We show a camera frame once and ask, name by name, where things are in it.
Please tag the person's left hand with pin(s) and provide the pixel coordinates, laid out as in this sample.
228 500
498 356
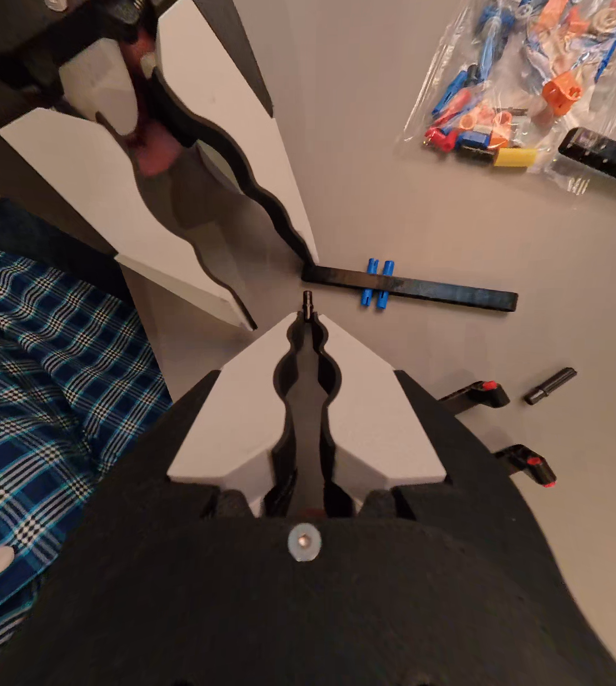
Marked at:
152 150

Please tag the long black lego axle pin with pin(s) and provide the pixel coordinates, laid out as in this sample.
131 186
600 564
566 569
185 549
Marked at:
549 387

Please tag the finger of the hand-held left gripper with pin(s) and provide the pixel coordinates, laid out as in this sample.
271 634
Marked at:
72 177
243 107

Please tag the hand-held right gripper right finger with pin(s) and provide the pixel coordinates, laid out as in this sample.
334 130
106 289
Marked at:
383 429

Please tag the small clear bag lego pieces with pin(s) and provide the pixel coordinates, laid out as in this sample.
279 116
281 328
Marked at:
501 64

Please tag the blue lego pin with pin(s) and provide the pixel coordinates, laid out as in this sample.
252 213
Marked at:
372 265
388 267

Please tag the thick black lego beam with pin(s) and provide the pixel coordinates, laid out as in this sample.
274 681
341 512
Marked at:
608 155

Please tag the black lego connector red pin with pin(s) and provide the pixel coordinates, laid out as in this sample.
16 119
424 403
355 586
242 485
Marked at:
527 461
479 396

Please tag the blue plaid shirt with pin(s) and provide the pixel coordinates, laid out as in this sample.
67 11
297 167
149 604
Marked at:
45 375

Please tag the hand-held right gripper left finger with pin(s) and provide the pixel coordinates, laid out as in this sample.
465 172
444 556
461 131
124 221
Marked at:
227 429

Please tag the thin black lego beam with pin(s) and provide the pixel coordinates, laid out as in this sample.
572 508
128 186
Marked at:
447 297

